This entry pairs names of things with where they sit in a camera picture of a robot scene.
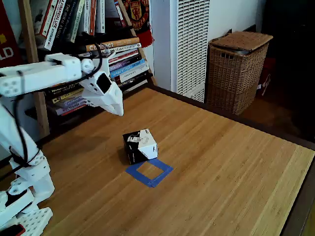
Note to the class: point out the red football scarf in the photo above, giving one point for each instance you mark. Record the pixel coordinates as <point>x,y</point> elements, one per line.
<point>137,14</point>

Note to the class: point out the black rocket science book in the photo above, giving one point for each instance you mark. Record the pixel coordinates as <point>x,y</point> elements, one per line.
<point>61,89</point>

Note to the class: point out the blue spine book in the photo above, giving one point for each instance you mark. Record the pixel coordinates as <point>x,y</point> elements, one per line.
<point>130,67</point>

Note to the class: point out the thin red book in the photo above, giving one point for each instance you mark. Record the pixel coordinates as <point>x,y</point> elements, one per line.
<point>120,14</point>

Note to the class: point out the brown wicker laundry hamper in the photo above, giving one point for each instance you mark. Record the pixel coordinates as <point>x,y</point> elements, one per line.
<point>233,73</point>

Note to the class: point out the blue tape square target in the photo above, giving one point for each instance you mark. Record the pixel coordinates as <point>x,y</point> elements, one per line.
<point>139,176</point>

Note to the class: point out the wooden ladder bookshelf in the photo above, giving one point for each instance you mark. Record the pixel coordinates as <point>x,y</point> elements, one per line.
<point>29,37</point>

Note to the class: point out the black and white cardboard box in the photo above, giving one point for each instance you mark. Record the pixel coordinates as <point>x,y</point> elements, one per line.
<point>147,145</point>

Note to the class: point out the narrow orange book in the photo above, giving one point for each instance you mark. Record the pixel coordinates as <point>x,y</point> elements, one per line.
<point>92,17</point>

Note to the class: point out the dark purple book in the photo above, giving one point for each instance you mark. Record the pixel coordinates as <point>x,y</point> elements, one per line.
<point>125,63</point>

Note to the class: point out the narrow white book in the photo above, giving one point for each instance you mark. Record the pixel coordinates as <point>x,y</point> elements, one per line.
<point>86,19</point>

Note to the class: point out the white perforated base plate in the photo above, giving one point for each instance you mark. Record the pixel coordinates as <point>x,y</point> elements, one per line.
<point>37,218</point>

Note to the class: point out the white red striped book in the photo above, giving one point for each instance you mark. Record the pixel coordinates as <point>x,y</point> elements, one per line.
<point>123,55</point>

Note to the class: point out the tan Connect book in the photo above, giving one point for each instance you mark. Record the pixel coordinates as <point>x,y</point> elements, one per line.
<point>123,42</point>

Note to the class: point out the white book dark title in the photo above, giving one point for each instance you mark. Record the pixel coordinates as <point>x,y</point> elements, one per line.
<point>100,17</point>

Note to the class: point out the lilac spine book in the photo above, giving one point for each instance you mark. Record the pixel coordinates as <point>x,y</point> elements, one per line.
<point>71,100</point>

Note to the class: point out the white louvred wall heater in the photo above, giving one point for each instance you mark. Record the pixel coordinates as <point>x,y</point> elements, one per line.
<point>192,49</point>

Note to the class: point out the yellow spine book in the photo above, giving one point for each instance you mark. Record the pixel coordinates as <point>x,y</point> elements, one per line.
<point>57,99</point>

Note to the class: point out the white red Financial Life book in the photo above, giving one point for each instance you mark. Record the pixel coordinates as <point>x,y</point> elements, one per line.
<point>53,27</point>

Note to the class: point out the red and yellow banner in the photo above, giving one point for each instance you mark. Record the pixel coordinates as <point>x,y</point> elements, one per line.
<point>9,37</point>

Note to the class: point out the white Modern Romance book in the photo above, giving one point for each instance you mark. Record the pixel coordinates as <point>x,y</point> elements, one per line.
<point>128,47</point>

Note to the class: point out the black Moral Animal book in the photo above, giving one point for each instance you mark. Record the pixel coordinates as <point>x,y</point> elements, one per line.
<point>62,27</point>

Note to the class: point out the black and red clamp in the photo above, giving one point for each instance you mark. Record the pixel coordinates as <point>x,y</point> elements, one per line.
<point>12,231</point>

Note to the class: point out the dark green white book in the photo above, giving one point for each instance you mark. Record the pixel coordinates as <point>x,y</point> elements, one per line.
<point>77,22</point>

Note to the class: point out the grey book red edge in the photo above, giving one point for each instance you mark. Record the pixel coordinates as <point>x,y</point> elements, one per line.
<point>69,110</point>

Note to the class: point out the grey photo cover book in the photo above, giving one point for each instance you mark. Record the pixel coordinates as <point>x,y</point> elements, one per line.
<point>39,17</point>

